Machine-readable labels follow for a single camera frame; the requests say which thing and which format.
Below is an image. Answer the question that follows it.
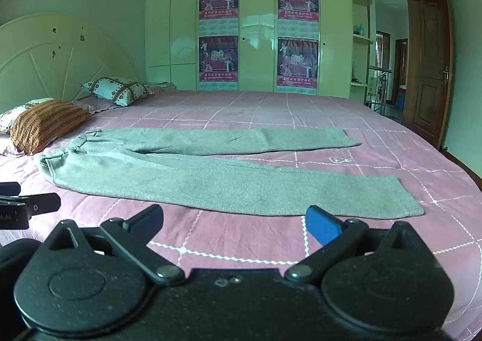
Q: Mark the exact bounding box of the metal rack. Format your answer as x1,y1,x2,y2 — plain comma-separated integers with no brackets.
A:
366,66,393,114

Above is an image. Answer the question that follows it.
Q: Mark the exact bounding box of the green cloth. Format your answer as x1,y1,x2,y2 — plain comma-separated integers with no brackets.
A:
35,127,425,220

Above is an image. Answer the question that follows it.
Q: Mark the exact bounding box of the white teal patterned pillow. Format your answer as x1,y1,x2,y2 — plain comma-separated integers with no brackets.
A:
80,76,154,107

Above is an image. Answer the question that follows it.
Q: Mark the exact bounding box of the plain pink pillow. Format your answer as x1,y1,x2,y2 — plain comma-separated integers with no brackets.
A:
71,95,121,114

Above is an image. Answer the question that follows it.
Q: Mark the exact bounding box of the brown wooden door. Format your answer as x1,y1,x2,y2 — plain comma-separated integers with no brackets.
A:
407,0,453,150

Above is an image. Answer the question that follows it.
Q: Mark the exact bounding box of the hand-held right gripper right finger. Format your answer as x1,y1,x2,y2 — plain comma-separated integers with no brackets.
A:
284,206,427,284

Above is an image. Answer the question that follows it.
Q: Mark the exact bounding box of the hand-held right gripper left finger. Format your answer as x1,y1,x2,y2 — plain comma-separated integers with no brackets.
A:
46,204,186,286

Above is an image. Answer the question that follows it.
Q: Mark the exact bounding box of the cream corner shelf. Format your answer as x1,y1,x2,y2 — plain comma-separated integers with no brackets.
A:
349,0,374,104

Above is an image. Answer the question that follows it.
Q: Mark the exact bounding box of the cream bed headboard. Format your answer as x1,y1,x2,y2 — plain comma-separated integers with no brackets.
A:
0,12,141,116

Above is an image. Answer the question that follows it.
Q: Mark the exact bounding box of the pink checked bed sheet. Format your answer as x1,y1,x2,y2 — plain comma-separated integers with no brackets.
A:
0,90,482,341

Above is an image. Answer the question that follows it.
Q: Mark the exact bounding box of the orange striped pillow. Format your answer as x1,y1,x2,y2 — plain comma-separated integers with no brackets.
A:
9,99,91,156

